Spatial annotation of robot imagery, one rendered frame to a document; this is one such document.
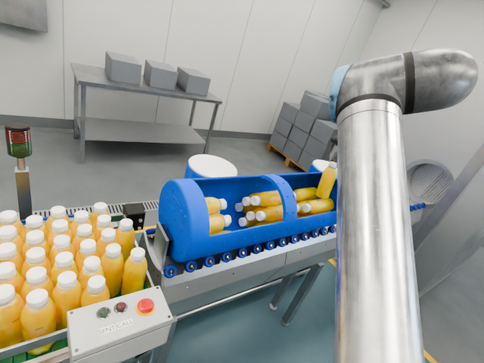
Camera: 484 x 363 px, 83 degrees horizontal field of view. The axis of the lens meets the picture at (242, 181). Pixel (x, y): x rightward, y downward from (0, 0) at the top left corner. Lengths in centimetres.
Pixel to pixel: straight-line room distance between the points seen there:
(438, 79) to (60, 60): 379
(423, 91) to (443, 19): 561
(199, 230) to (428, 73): 67
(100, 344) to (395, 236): 58
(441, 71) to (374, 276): 37
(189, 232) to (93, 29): 336
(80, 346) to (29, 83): 361
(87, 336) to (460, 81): 85
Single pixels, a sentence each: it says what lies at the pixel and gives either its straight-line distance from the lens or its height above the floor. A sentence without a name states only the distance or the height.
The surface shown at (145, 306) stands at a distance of 72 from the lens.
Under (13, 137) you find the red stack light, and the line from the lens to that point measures 111.
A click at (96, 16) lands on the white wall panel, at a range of 396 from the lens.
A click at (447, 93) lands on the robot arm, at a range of 63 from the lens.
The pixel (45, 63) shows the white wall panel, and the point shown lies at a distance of 401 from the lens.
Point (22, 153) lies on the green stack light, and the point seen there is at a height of 118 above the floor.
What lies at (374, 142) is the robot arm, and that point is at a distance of 50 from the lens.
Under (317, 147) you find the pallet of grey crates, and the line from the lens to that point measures 436.
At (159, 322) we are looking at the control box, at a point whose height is 110.
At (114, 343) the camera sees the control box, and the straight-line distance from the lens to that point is 70.
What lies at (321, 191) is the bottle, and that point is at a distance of 138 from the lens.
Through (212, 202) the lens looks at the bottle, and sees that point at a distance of 98.
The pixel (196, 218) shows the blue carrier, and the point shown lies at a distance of 85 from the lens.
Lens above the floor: 170
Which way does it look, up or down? 27 degrees down
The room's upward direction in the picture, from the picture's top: 19 degrees clockwise
